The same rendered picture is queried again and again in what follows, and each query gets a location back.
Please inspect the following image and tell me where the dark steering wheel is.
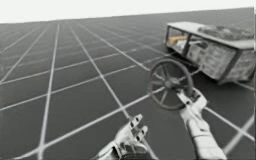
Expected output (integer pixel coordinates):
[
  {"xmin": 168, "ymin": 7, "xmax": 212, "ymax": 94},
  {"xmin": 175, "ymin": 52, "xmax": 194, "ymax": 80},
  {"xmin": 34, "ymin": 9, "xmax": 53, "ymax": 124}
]
[{"xmin": 147, "ymin": 58, "xmax": 195, "ymax": 112}]

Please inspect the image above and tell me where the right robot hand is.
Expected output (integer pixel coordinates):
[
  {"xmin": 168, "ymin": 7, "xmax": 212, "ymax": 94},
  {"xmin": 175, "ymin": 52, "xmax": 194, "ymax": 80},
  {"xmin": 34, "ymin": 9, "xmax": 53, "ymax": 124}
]
[{"xmin": 176, "ymin": 87, "xmax": 208, "ymax": 122}]

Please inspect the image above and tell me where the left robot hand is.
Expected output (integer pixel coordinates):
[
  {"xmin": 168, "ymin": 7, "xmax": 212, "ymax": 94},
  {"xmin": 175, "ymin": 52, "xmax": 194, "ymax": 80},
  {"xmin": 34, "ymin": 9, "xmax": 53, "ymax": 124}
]
[{"xmin": 112, "ymin": 113, "xmax": 152, "ymax": 160}]

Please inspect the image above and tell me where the grey cart with brown box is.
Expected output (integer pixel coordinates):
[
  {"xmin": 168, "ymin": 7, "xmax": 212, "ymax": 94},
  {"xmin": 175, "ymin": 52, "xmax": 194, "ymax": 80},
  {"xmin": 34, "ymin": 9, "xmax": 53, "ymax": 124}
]
[{"xmin": 163, "ymin": 21, "xmax": 256, "ymax": 85}]

